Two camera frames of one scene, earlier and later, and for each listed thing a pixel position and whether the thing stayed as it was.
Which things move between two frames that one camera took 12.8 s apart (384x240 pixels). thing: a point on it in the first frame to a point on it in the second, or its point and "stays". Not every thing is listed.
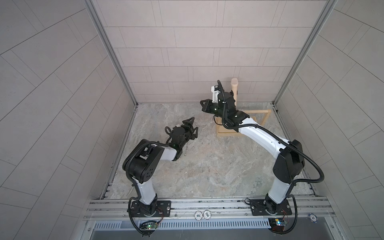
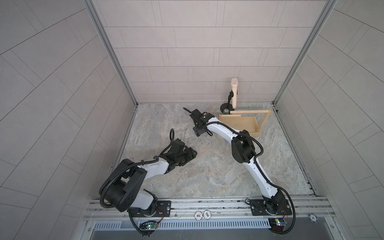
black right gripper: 207,108 to 197,130
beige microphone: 234,82 stays
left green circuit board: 152,226 stays
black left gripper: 188,129 to 189,155
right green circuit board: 277,224 stays
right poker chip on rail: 207,214 stays
